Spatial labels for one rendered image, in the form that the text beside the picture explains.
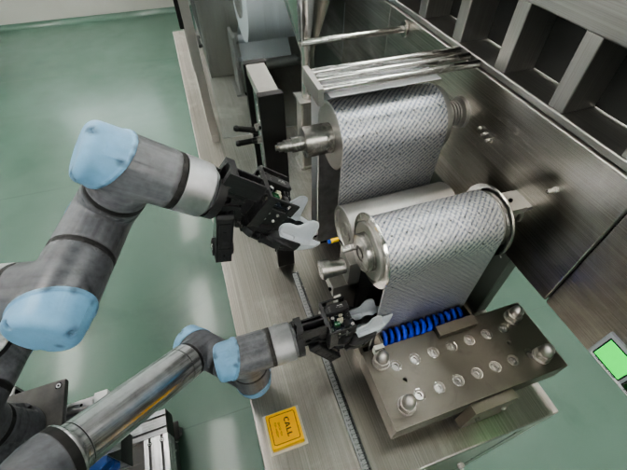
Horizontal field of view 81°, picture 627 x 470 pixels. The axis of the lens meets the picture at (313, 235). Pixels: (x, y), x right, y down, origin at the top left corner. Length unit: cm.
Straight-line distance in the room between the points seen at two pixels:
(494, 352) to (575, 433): 128
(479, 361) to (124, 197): 74
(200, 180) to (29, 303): 21
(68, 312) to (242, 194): 24
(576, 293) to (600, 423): 146
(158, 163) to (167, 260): 196
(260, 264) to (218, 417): 96
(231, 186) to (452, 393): 60
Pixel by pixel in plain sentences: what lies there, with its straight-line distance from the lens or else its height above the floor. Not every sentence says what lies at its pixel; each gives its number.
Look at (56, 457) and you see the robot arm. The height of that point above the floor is 124.
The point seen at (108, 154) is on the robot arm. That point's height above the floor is 155.
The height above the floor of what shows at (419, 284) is 118.
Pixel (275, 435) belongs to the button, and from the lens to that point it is 89.
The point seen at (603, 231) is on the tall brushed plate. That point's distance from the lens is 75.
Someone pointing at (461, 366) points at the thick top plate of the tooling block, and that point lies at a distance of 87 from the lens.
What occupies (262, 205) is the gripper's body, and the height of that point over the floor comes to 144.
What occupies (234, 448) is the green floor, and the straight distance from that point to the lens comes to 185.
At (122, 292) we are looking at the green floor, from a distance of 237.
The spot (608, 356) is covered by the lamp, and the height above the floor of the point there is 118.
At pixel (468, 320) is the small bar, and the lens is 91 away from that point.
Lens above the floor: 179
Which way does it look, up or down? 49 degrees down
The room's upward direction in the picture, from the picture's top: straight up
